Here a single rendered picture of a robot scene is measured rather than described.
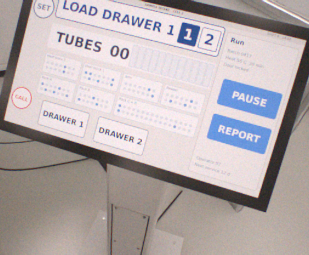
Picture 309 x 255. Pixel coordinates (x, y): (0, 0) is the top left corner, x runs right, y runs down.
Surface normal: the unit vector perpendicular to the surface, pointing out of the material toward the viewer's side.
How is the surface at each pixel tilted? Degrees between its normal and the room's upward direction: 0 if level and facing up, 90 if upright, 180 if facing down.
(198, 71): 50
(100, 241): 5
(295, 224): 0
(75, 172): 0
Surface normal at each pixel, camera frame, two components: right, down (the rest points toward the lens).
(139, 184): -0.27, 0.65
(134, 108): -0.13, 0.04
